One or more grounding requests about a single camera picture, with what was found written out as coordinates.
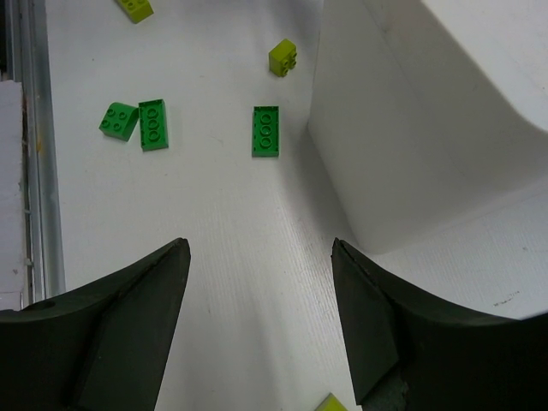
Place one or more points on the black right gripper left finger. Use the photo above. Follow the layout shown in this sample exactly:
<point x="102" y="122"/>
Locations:
<point x="103" y="346"/>

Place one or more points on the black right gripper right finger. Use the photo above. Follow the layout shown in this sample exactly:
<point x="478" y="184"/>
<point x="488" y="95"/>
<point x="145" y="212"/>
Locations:
<point x="408" y="349"/>

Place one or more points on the green sloped lego brick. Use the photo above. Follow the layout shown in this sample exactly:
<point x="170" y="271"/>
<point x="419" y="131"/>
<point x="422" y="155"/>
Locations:
<point x="119" y="121"/>

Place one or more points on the green lego plate two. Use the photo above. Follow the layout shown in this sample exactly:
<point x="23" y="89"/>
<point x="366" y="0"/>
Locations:
<point x="153" y="125"/>

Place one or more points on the green lego plate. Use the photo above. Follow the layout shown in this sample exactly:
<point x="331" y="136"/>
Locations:
<point x="265" y="142"/>

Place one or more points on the lime sloped lego brick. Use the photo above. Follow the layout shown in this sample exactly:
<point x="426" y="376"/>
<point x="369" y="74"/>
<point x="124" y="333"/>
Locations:
<point x="330" y="403"/>

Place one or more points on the white drawer cabinet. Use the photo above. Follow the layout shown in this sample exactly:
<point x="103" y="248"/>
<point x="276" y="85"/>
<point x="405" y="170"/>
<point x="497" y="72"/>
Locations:
<point x="429" y="113"/>

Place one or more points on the lime small lego brick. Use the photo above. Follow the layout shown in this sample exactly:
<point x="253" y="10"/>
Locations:
<point x="282" y="58"/>

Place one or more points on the lime long lego brick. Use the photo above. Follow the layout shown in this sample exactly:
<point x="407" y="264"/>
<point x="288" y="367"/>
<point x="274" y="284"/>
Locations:
<point x="136" y="10"/>

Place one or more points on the aluminium table front rail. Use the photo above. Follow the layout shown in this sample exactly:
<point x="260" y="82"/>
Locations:
<point x="29" y="64"/>

